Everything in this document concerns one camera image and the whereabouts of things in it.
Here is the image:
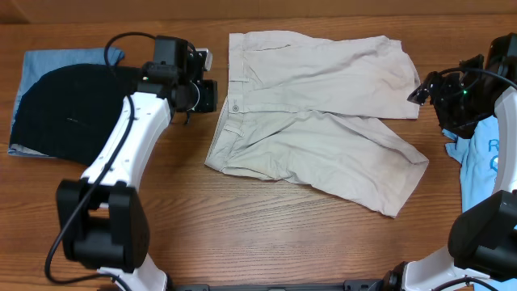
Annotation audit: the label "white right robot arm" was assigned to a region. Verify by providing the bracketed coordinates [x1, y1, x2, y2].
[344, 33, 516, 290]

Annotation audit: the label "light blue folded denim garment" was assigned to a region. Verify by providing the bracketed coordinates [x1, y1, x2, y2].
[7, 48, 125, 158]

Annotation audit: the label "black folded garment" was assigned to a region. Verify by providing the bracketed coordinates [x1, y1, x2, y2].
[10, 64, 141, 166]

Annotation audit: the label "light blue printed t-shirt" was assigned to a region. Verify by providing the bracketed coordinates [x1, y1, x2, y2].
[442, 115, 517, 291]

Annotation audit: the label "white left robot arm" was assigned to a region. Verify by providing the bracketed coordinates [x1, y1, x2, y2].
[44, 36, 217, 291]

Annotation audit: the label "beige khaki shorts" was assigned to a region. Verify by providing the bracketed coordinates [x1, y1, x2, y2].
[205, 31, 429, 217]

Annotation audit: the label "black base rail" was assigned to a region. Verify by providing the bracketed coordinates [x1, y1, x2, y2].
[168, 279, 385, 291]

